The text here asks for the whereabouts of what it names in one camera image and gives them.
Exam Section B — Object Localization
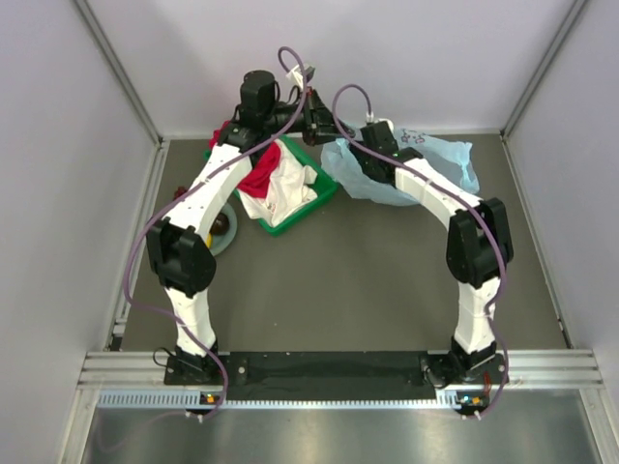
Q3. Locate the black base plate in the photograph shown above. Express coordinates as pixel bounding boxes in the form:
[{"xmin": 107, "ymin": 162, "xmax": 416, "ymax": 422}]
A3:
[{"xmin": 162, "ymin": 348, "xmax": 509, "ymax": 400}]

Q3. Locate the aluminium frame rail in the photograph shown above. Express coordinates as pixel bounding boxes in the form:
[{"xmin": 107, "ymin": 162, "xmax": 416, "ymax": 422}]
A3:
[{"xmin": 77, "ymin": 349, "xmax": 604, "ymax": 413}]

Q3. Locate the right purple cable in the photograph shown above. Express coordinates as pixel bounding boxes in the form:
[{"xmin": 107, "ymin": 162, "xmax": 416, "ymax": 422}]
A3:
[{"xmin": 332, "ymin": 84, "xmax": 510, "ymax": 418}]

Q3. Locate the white cloth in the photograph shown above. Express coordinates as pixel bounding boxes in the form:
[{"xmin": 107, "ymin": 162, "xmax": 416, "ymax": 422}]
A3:
[{"xmin": 238, "ymin": 140, "xmax": 317, "ymax": 227}]

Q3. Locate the grey-green plate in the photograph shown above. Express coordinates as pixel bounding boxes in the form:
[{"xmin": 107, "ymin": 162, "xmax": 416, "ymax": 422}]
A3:
[{"xmin": 208, "ymin": 203, "xmax": 238, "ymax": 256}]

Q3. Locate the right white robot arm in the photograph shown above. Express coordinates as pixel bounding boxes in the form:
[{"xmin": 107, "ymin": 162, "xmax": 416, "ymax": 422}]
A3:
[{"xmin": 348, "ymin": 121, "xmax": 514, "ymax": 384}]

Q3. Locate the dark red grape bunch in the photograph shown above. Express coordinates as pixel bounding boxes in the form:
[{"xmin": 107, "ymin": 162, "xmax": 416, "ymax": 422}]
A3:
[{"xmin": 173, "ymin": 186, "xmax": 188, "ymax": 200}]

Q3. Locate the red cloth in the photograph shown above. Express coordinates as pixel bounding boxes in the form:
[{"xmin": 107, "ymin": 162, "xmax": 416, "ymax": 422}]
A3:
[{"xmin": 202, "ymin": 122, "xmax": 281, "ymax": 199}]

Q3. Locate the purple cable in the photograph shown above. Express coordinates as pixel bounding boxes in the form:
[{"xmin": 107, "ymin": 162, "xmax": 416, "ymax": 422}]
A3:
[
  {"xmin": 332, "ymin": 84, "xmax": 510, "ymax": 418},
  {"xmin": 121, "ymin": 45, "xmax": 310, "ymax": 420}
]

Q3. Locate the light blue plastic bag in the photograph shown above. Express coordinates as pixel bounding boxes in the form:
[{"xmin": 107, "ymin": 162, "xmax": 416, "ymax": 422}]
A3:
[{"xmin": 320, "ymin": 128, "xmax": 480, "ymax": 207}]

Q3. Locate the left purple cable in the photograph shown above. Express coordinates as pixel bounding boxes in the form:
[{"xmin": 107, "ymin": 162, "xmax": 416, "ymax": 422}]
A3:
[{"xmin": 121, "ymin": 45, "xmax": 310, "ymax": 420}]

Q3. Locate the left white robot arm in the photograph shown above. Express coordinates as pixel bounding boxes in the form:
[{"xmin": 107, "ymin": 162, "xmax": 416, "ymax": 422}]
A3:
[{"xmin": 146, "ymin": 64, "xmax": 339, "ymax": 384}]

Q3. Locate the green plastic tray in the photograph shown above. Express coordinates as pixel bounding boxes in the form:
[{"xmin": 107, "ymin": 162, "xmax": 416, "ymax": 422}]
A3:
[{"xmin": 234, "ymin": 136, "xmax": 338, "ymax": 236}]

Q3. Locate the dark purple round fruit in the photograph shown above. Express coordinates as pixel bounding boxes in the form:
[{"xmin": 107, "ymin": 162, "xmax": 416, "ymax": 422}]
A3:
[{"xmin": 210, "ymin": 213, "xmax": 230, "ymax": 236}]

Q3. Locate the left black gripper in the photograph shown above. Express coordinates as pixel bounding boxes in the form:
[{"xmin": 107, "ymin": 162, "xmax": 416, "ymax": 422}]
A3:
[{"xmin": 262, "ymin": 85, "xmax": 354, "ymax": 146}]

